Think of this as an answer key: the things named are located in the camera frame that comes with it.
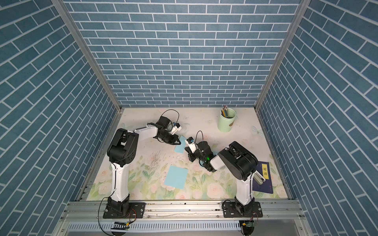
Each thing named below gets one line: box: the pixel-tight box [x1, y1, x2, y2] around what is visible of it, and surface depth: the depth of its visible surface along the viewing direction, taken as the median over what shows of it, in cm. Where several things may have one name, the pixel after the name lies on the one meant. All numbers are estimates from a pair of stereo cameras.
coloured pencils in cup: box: [220, 104, 229, 118], surface depth 100 cm
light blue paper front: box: [163, 165, 189, 190], surface depth 89 cm
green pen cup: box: [217, 107, 237, 133], surface depth 101 cm
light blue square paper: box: [174, 134, 187, 154], surface depth 98 cm
